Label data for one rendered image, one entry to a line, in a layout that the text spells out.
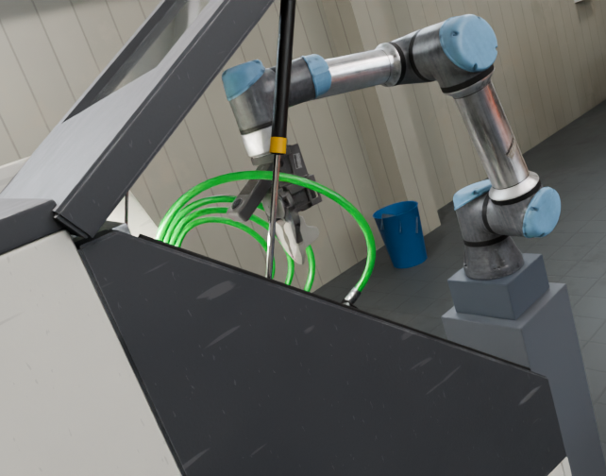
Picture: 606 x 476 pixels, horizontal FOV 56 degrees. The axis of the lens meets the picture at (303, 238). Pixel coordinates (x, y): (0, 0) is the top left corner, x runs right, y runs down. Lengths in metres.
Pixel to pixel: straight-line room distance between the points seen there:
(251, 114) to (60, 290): 0.52
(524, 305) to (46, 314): 1.22
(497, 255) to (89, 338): 1.14
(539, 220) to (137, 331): 1.01
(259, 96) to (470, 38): 0.48
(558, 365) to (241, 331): 1.16
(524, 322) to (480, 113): 0.53
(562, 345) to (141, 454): 1.26
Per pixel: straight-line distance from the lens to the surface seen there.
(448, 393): 0.87
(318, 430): 0.73
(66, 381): 0.59
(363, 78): 1.27
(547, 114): 7.04
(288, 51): 0.69
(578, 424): 1.82
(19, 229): 0.56
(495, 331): 1.55
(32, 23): 3.58
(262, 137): 0.98
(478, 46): 1.26
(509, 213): 1.40
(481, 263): 1.53
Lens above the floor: 1.53
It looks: 15 degrees down
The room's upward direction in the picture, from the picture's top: 19 degrees counter-clockwise
